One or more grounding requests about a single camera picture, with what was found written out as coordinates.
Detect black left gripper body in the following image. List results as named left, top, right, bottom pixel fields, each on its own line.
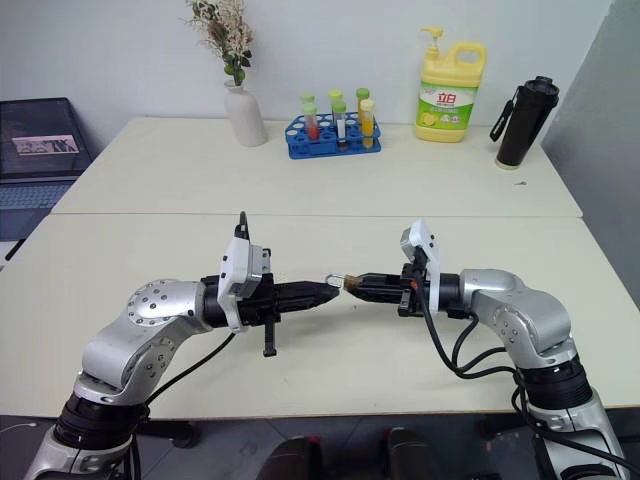
left=238, top=272, right=282, bottom=359

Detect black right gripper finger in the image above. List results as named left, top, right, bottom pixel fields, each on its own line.
left=355, top=272, right=402, bottom=290
left=350, top=285, right=402, bottom=305

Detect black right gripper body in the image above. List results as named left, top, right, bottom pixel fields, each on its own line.
left=396, top=261, right=427, bottom=319

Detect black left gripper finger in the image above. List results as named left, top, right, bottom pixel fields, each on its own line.
left=277, top=280, right=342, bottom=298
left=277, top=294, right=338, bottom=315

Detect brass padlock with silver shackle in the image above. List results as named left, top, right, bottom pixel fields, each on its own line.
left=324, top=272, right=359, bottom=295

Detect blue test tube rack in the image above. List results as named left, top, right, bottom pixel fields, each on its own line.
left=284, top=113, right=383, bottom=161

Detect black table base foot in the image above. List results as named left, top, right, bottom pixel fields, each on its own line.
left=137, top=419, right=202, bottom=449

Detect dark rounded shape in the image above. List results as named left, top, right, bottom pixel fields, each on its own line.
left=255, top=434, right=324, bottom=480
left=382, top=426, right=444, bottom=480

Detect yellow-capped tube with yellow liquid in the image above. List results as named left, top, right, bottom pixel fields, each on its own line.
left=358, top=98, right=377, bottom=150

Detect green-capped tube with white label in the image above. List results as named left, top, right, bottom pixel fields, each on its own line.
left=332, top=100, right=350, bottom=151

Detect green-capped tube with red liquid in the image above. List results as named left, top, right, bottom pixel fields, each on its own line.
left=301, top=103, right=321, bottom=144

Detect white ceramic vase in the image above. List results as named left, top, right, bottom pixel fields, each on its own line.
left=222, top=79, right=270, bottom=149

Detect yellow dish soap pump bottle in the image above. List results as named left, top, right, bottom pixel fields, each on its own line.
left=413, top=26, right=489, bottom=145

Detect dried flower bouquet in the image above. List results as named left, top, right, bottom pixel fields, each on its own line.
left=180, top=0, right=256, bottom=87

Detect dark laptop computer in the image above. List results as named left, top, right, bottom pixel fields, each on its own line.
left=0, top=97, right=93, bottom=243

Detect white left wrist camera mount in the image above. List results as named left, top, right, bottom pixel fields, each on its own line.
left=217, top=234, right=274, bottom=335

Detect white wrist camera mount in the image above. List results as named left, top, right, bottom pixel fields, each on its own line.
left=217, top=234, right=274, bottom=335
left=397, top=218, right=442, bottom=317

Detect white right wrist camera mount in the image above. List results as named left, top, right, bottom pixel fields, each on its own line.
left=397, top=218, right=442, bottom=317

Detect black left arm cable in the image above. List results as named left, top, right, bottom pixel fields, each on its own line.
left=127, top=210, right=250, bottom=480

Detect black tumbler with strap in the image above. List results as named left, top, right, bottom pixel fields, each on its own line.
left=488, top=75, right=561, bottom=172

